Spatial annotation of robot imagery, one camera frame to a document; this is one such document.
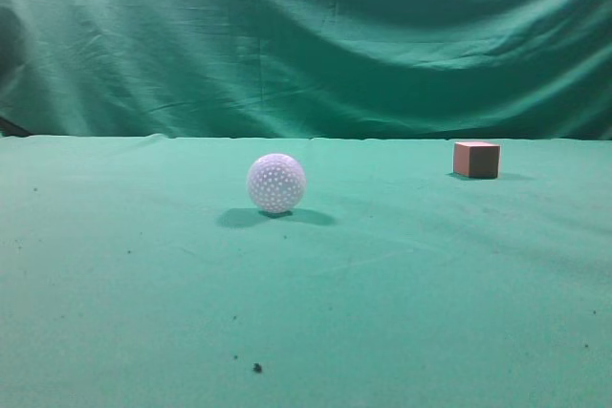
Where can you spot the green table cloth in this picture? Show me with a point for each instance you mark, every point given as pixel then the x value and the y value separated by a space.
pixel 137 272

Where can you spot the green backdrop cloth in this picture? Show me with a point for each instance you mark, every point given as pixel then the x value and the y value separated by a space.
pixel 347 69

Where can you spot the pink cube block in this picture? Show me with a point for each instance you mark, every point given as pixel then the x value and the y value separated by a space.
pixel 476 159

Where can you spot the white dimpled ball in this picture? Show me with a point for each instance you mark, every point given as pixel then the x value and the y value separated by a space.
pixel 276 183

